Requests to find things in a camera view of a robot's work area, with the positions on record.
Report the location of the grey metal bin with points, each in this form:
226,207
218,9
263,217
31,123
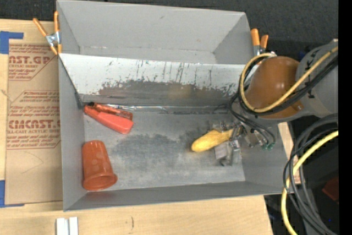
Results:
165,168

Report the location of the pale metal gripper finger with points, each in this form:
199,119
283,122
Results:
229,152
224,125

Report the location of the yellow toy corn cob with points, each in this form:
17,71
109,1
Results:
207,141

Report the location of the brown cardboard board red print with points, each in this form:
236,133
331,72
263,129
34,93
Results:
33,162

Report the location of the orange plastic cup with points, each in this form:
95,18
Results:
96,165

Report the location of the red stapler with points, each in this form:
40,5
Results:
112,119

